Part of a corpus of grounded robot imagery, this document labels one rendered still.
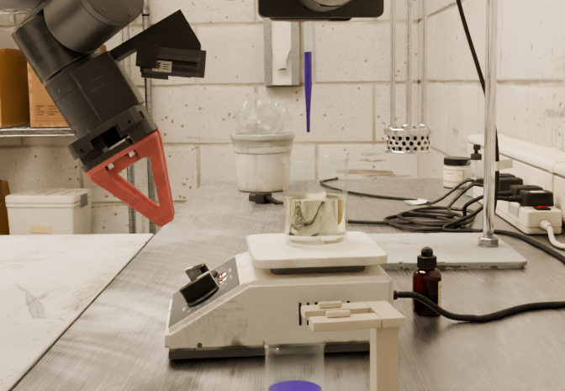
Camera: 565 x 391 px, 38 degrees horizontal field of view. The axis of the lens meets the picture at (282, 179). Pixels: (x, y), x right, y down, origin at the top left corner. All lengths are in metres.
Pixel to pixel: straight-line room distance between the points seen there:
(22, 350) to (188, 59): 0.31
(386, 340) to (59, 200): 2.59
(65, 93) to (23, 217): 2.34
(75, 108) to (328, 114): 2.49
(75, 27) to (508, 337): 0.47
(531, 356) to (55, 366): 0.41
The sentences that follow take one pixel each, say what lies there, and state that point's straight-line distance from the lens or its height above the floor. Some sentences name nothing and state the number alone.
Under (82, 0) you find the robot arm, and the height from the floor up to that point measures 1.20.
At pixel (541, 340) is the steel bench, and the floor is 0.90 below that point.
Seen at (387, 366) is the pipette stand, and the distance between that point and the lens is 0.43.
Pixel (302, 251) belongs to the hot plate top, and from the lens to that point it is 0.75.
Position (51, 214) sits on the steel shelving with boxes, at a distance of 3.00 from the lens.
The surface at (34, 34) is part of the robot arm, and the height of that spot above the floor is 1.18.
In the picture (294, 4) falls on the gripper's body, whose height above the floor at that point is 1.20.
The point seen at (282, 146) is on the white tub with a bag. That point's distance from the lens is 1.78.
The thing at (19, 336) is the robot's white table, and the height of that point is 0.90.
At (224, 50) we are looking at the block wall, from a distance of 3.17.
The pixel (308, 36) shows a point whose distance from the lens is 0.77.
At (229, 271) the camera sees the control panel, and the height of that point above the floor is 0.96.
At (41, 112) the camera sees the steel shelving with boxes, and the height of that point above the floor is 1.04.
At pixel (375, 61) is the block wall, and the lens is 3.16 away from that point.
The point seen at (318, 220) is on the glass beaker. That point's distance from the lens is 0.75.
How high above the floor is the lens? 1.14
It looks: 7 degrees down
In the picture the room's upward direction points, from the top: 1 degrees counter-clockwise
